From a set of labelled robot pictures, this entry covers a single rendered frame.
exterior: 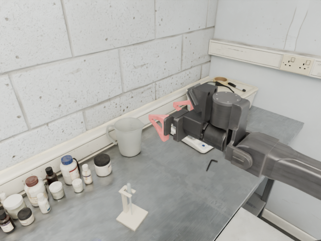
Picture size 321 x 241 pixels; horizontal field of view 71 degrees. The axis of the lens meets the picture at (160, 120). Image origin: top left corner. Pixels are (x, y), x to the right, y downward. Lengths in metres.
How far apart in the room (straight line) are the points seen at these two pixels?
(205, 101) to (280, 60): 0.99
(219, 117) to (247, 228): 0.50
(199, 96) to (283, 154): 0.19
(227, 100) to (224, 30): 1.17
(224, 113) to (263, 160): 0.11
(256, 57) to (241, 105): 1.04
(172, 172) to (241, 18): 1.01
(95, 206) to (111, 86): 0.52
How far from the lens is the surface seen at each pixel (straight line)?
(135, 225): 0.83
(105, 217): 0.87
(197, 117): 0.51
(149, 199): 0.90
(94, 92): 1.04
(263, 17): 1.50
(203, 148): 1.10
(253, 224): 0.90
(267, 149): 0.47
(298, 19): 1.44
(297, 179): 0.47
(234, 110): 0.46
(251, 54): 1.49
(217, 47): 1.59
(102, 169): 0.98
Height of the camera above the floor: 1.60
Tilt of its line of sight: 32 degrees down
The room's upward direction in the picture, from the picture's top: straight up
